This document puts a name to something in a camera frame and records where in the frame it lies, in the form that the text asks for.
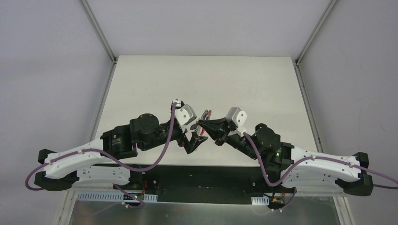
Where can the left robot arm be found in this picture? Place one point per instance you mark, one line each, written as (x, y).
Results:
(99, 161)

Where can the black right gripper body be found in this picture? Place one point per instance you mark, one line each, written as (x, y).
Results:
(226, 129)

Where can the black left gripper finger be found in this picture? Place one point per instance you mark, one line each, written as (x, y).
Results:
(196, 140)
(195, 127)

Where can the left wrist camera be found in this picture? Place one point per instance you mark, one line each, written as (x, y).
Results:
(185, 115)

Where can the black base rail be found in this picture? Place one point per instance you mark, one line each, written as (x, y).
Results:
(202, 184)

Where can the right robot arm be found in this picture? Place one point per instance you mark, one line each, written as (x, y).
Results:
(283, 165)

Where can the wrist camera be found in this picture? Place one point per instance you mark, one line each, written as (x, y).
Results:
(185, 115)
(237, 118)

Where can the silver key organiser plate with rings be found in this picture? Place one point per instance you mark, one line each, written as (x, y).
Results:
(205, 116)

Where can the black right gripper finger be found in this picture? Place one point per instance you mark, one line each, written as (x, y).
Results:
(212, 124)
(214, 132)

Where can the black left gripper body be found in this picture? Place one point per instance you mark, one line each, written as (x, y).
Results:
(184, 136)

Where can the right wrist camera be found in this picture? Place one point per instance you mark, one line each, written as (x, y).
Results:
(237, 118)

